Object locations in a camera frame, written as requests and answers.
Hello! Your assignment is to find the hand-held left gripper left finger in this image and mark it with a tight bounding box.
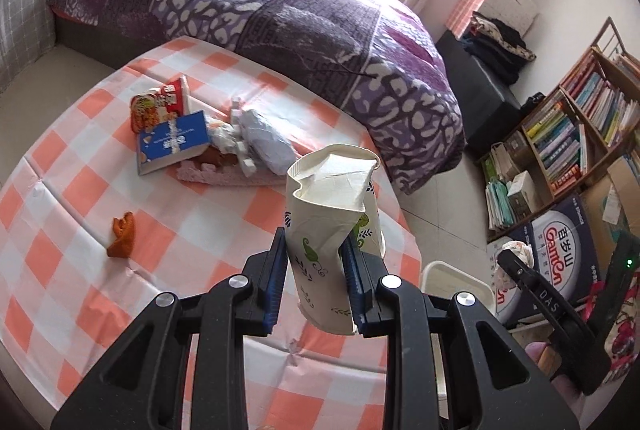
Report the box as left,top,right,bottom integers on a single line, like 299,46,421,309
50,226,290,430

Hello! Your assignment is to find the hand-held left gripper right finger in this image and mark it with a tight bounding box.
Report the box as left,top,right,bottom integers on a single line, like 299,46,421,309
340,235,581,430

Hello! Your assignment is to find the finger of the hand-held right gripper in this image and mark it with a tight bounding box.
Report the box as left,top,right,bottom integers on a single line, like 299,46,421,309
496,250,613,398

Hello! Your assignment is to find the crushed leaf print paper cup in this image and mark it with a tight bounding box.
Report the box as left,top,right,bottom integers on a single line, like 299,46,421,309
285,145,386,336

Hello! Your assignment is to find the white trash bin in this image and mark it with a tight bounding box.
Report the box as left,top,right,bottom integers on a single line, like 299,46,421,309
421,260,493,311

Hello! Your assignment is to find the orange peel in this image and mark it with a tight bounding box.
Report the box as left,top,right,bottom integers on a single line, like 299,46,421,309
106,211,136,258

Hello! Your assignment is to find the person's right forearm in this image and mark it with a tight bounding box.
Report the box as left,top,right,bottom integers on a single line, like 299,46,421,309
525,342,586,430

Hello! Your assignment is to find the red floral cloth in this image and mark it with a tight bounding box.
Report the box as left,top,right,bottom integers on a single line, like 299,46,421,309
600,290,640,386

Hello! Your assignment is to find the blue white water carton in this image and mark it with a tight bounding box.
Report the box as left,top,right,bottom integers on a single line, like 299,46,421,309
487,195,601,331

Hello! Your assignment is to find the cardboard box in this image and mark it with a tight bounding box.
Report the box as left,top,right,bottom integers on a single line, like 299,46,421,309
580,155,640,271

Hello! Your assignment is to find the pink foam mat piece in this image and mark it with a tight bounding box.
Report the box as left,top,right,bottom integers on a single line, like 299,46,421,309
176,157,288,187

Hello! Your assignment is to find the green white carton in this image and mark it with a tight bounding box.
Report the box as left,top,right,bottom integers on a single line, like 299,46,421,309
507,170,536,216

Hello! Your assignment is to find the leaning stack of booklets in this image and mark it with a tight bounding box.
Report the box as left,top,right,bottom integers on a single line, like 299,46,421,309
482,143,538,231

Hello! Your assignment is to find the grey plastic bag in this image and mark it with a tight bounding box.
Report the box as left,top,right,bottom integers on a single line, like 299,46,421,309
239,109,296,175

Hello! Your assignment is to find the row of books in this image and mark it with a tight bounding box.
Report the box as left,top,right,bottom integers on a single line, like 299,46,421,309
522,103,588,191
560,55,640,146

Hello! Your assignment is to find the blue snowflake box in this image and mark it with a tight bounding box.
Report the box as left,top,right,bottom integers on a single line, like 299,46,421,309
136,110,213,176

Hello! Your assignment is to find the wooden bookshelf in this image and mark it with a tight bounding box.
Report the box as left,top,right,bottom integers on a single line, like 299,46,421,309
475,18,640,221

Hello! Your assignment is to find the white red snack packet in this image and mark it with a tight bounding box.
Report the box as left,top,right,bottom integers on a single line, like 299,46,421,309
160,75,193,118

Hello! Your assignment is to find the red noodle wrapper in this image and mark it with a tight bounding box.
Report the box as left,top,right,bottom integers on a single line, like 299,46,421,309
131,91,173,133

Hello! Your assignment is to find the orange white checked tablecloth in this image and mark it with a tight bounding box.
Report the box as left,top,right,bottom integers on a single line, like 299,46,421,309
0,35,423,430

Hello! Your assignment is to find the bed with purple quilt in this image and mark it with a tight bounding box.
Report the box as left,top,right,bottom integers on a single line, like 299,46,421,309
46,0,468,196

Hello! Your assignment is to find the pile of dark clothes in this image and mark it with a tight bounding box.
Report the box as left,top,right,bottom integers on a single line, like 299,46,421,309
460,13,536,84

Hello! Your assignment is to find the grey checked pillow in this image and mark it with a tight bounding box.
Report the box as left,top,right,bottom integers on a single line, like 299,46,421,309
0,0,57,86

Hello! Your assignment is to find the dark bed frame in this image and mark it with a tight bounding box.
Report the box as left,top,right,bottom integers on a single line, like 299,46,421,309
52,8,251,76

